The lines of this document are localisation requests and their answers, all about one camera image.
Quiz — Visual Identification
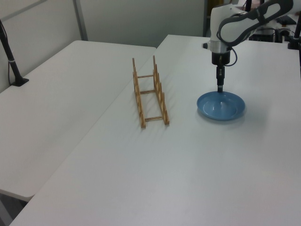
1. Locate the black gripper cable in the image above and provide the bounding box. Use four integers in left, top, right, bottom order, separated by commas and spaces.
225, 46, 238, 67

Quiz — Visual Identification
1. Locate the black camera pole with base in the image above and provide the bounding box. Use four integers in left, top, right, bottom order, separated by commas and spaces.
0, 18, 30, 87

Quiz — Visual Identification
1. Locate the wooden plate rack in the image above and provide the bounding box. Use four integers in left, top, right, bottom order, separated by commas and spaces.
132, 55, 171, 129

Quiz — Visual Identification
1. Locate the grey partition post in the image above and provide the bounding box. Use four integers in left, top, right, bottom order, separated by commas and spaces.
73, 0, 89, 41

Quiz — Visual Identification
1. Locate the white side table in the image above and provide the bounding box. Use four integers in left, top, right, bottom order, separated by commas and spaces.
0, 40, 158, 201

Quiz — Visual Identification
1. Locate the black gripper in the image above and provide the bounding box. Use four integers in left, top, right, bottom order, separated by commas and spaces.
211, 51, 231, 93

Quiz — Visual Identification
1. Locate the blue round plate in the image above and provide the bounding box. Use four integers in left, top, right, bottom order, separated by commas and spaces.
196, 91, 246, 121

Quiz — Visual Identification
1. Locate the black pole with clamp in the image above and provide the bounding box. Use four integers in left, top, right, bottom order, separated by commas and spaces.
287, 0, 301, 50

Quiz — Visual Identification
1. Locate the black electronics box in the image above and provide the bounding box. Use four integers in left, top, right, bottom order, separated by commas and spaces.
249, 27, 283, 43

